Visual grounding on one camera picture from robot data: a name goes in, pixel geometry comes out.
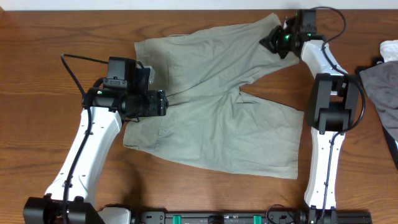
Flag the khaki green shorts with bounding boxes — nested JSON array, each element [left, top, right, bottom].
[[123, 14, 303, 179]]

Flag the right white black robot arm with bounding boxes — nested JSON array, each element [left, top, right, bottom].
[[259, 9, 364, 223]]

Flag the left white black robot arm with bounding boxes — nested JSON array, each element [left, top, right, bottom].
[[23, 66, 168, 223]]

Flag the white garment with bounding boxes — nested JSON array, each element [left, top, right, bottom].
[[379, 40, 398, 62]]

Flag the grey folded garment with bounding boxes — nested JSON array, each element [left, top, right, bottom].
[[359, 61, 398, 141]]

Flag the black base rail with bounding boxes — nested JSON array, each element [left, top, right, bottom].
[[132, 208, 373, 224]]

